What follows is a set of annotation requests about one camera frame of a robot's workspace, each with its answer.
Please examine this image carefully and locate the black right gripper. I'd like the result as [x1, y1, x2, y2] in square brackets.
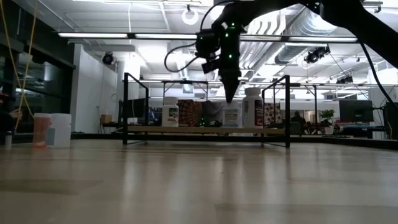
[195, 18, 246, 105]

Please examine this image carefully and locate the large white bottle red label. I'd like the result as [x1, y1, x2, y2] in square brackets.
[241, 87, 264, 129]

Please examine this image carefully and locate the squat white bottle blue label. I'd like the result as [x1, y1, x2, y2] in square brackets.
[222, 101, 243, 128]

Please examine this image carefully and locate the white bottle green label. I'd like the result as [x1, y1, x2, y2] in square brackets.
[161, 96, 180, 128]

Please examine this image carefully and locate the small white bottle bluish label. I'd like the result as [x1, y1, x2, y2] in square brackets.
[46, 113, 72, 148]

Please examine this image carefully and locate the small orange vial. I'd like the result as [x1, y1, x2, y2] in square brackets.
[33, 113, 52, 149]

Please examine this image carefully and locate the grey hanging cloth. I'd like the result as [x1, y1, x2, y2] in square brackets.
[203, 100, 225, 127]

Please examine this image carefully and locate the brown patterned hanging cloth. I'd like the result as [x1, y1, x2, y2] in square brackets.
[177, 99, 205, 127]

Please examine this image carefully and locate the red floral hanging cloth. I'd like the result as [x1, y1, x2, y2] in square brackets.
[263, 102, 283, 128]

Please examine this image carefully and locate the person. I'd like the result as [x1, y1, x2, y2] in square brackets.
[290, 111, 307, 135]
[0, 92, 23, 135]

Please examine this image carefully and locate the dark background monitor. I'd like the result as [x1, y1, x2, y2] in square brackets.
[117, 98, 147, 124]

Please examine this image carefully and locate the green plant white pot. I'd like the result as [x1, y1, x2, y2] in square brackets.
[319, 108, 336, 135]

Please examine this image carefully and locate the black monitor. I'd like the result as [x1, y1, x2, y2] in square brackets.
[338, 99, 374, 123]

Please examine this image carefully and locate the long ceiling light bar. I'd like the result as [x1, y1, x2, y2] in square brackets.
[57, 32, 358, 44]

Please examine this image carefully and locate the black cabinet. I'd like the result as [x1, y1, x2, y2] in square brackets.
[384, 101, 398, 140]

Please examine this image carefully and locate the small white grey-topped cylinder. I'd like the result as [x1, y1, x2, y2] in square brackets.
[4, 130, 13, 151]

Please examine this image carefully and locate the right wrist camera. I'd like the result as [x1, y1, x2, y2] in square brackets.
[201, 58, 221, 75]

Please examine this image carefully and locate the black background metal frame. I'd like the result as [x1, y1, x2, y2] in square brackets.
[160, 79, 210, 126]

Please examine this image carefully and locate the black wire frame tray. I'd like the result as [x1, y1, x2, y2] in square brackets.
[122, 72, 291, 149]

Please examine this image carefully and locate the small silver air duct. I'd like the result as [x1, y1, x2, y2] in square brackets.
[274, 43, 307, 65]

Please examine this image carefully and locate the white ceiling ring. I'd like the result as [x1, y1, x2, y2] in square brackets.
[182, 8, 200, 26]

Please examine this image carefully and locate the large silver air duct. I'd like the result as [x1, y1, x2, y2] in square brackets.
[287, 4, 358, 37]

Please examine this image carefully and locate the black aluminium rig frame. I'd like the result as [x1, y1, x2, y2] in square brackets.
[70, 133, 398, 151]

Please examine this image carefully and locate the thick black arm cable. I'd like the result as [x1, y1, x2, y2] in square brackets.
[357, 39, 398, 110]

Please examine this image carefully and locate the yellow hanging cable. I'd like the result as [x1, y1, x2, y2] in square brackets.
[14, 0, 39, 131]
[0, 0, 35, 119]

